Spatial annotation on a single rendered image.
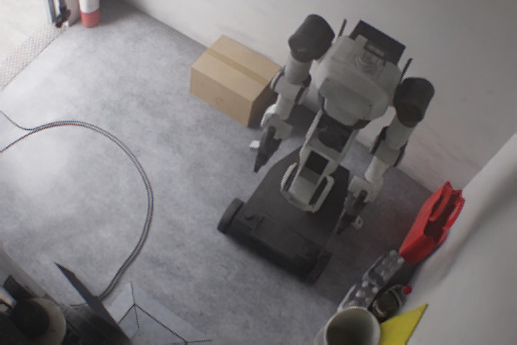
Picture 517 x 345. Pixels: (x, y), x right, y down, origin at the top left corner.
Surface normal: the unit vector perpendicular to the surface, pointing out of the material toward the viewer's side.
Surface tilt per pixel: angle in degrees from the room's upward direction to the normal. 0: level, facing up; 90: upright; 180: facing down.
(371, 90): 45
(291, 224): 0
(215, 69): 0
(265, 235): 0
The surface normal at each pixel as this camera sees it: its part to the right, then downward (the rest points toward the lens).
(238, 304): 0.13, -0.47
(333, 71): -0.27, 0.18
